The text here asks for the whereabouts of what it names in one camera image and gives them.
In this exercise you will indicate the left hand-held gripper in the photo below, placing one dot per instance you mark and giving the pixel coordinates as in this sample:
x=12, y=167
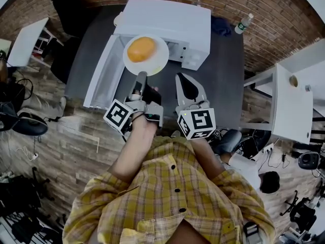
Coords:
x=116, y=114

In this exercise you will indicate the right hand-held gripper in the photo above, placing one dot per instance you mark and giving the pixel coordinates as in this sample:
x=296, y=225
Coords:
x=201, y=121

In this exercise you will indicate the white plate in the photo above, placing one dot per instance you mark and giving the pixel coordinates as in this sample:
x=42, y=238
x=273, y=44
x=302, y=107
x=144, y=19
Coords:
x=160, y=62

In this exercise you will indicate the orange round bun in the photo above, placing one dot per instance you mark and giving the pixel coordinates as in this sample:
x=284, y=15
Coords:
x=141, y=49

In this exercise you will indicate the white microwave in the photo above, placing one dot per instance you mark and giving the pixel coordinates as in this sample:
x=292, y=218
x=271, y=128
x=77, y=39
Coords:
x=172, y=19

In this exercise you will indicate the person's right forearm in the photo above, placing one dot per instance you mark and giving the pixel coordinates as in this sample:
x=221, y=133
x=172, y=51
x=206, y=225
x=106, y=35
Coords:
x=207, y=159

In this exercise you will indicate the person's left forearm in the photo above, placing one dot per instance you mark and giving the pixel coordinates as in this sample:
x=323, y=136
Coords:
x=134, y=156

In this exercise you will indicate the person's left hand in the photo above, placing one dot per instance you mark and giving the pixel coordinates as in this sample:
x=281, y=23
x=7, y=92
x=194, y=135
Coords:
x=154, y=88

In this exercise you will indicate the dark grey table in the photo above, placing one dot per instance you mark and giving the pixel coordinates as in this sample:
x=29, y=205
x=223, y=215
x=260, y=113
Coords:
x=223, y=85

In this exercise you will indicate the white round dish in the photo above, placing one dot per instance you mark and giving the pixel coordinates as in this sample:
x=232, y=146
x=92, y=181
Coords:
x=118, y=19

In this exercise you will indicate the blue cloth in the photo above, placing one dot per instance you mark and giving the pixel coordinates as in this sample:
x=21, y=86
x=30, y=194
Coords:
x=221, y=27

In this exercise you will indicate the black swivel chair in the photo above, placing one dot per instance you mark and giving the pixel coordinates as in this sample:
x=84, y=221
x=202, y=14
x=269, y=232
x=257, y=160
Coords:
x=256, y=141

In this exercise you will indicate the green label water bottle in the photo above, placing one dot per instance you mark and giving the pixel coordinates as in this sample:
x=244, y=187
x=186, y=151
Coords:
x=243, y=24

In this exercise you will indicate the black high-back chair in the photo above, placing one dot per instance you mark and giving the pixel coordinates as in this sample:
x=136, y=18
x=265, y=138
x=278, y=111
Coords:
x=71, y=16

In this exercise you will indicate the small yellowish cup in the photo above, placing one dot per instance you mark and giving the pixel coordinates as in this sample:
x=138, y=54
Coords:
x=293, y=81

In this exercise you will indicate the yellow plaid shirt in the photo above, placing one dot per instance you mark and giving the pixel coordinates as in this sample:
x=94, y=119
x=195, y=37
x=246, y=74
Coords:
x=165, y=205

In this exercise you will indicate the small grey object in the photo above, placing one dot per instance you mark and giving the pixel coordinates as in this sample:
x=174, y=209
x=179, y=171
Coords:
x=307, y=88

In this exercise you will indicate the white side table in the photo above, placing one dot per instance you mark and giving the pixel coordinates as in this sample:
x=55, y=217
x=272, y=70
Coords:
x=28, y=42

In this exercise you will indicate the black office chair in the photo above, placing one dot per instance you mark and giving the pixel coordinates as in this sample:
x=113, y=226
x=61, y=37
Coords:
x=30, y=126

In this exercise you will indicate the white desk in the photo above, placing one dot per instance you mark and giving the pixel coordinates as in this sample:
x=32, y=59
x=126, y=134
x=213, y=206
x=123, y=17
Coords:
x=312, y=60

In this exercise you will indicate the white power adapter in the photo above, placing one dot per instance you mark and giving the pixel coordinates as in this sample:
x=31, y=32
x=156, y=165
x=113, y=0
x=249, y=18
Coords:
x=34, y=157

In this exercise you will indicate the black round device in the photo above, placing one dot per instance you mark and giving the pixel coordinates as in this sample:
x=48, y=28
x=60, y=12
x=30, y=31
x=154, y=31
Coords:
x=308, y=160

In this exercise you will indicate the black chair base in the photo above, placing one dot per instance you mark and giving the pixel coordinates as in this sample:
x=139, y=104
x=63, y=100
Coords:
x=302, y=212

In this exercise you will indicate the black folded chair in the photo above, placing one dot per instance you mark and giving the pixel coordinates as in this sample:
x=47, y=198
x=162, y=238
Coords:
x=20, y=192

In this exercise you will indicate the grey machine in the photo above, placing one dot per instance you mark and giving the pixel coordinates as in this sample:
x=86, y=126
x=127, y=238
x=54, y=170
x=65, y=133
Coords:
x=297, y=238

